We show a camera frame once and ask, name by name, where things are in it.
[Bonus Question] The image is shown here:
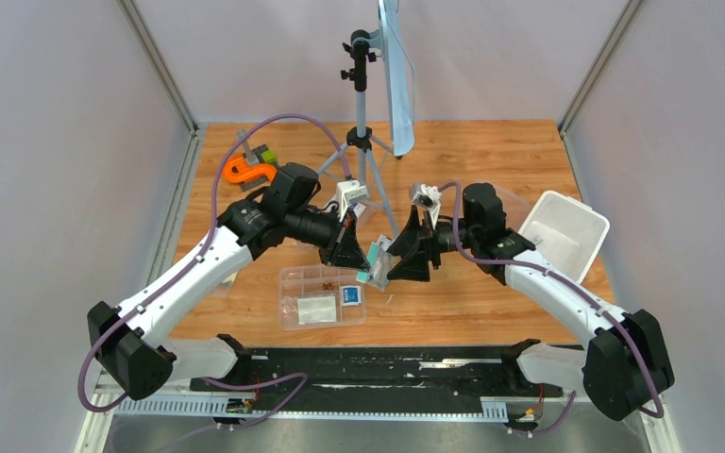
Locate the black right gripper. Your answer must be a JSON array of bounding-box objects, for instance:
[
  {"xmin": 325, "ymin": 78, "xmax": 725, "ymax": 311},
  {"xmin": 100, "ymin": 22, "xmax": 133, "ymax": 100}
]
[{"xmin": 384, "ymin": 206, "xmax": 479, "ymax": 281}]

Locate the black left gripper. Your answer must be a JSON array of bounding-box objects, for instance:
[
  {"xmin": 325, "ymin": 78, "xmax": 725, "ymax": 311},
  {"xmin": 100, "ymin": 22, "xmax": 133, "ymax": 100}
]
[{"xmin": 286, "ymin": 205, "xmax": 371, "ymax": 273}]

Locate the blue square alcohol pad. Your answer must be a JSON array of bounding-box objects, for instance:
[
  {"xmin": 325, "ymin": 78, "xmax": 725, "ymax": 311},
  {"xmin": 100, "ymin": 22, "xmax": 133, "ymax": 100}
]
[{"xmin": 340, "ymin": 285, "xmax": 363, "ymax": 307}]

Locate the clear compartment tray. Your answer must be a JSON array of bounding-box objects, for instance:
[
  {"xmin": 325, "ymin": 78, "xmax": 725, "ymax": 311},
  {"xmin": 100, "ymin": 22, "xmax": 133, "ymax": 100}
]
[{"xmin": 278, "ymin": 265, "xmax": 367, "ymax": 330}]

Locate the white gauze pad packet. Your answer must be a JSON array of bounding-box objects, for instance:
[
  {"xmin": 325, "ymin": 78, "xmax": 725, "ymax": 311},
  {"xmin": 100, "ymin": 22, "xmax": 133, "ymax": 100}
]
[{"xmin": 296, "ymin": 295, "xmax": 337, "ymax": 326}]

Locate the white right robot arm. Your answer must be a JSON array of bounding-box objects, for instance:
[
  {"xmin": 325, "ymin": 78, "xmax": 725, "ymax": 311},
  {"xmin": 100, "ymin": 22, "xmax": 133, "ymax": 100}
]
[{"xmin": 387, "ymin": 183, "xmax": 675, "ymax": 421}]

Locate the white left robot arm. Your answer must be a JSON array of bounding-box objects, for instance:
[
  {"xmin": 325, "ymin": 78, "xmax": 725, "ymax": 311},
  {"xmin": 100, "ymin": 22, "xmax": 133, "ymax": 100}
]
[{"xmin": 85, "ymin": 162, "xmax": 369, "ymax": 400}]

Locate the long white teal packet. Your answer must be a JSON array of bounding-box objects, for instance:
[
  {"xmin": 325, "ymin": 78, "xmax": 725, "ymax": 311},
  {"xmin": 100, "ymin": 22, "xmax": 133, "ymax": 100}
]
[{"xmin": 356, "ymin": 235, "xmax": 395, "ymax": 291}]

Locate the clear plastic lid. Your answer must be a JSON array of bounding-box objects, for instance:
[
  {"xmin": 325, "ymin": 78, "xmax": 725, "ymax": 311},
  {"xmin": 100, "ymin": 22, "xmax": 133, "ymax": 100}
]
[{"xmin": 496, "ymin": 185, "xmax": 531, "ymax": 231}]

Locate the grey tripod stand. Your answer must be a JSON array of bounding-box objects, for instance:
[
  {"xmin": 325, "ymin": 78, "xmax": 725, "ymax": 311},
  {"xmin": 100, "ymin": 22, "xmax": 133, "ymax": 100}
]
[{"xmin": 340, "ymin": 29, "xmax": 399, "ymax": 235}]

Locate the orange grey toy fixture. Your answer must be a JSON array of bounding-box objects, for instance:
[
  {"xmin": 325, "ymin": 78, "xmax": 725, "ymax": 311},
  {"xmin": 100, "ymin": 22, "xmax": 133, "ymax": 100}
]
[{"xmin": 221, "ymin": 142, "xmax": 279, "ymax": 192}]

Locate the white plastic box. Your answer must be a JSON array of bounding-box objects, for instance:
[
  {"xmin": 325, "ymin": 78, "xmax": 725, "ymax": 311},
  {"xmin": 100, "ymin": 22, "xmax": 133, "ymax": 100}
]
[{"xmin": 519, "ymin": 191, "xmax": 611, "ymax": 283}]

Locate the white tablet panel on tripod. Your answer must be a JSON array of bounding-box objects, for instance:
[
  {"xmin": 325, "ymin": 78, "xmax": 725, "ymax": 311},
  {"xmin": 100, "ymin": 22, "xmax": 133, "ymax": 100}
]
[{"xmin": 379, "ymin": 1, "xmax": 415, "ymax": 159}]

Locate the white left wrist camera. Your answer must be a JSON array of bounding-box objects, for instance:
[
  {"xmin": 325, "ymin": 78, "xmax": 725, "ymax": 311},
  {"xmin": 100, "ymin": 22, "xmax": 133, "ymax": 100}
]
[{"xmin": 333, "ymin": 179, "xmax": 369, "ymax": 220}]

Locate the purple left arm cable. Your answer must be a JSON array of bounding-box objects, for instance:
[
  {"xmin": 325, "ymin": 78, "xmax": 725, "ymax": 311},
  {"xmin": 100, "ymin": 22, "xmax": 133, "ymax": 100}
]
[{"xmin": 77, "ymin": 112, "xmax": 354, "ymax": 453}]

